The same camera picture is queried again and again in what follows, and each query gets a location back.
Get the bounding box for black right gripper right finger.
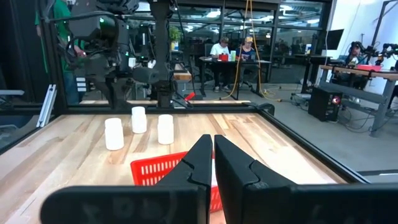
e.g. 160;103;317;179
213;134;398;224

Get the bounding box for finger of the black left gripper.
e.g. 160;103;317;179
117;77;132;110
104;78;119;109

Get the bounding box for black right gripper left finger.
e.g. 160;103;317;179
39;134;214;224

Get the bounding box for white plastic pill bottle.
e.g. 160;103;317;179
131;106;148;134
104;117;125;151
157;114;175;146

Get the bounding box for red plastic basket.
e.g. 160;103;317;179
130;151;224;214

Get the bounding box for wooden background bench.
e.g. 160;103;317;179
173;63;193;82

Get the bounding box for small potted plant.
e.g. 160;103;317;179
169;26;182;51

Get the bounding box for silver aluminium extrusion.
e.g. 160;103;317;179
36;83;58;129

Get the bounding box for person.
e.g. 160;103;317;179
34;0;86;106
235;36;261;90
209;36;233;93
338;40;371;90

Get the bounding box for black office desk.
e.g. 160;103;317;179
198;57;272;98

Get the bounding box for black computer tower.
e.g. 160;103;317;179
307;86;343;123

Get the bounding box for wooden workbench grey legs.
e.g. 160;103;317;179
317;64;398;138

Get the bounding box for black monitor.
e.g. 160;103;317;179
325;28;345;51

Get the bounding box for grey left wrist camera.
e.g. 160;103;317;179
68;12;102;43

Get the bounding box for black aluminium table frame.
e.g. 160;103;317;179
0;0;371;184

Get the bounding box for black corner bracket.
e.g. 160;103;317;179
253;102;276;116

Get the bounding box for yellow hanging cable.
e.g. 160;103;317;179
219;0;282;103

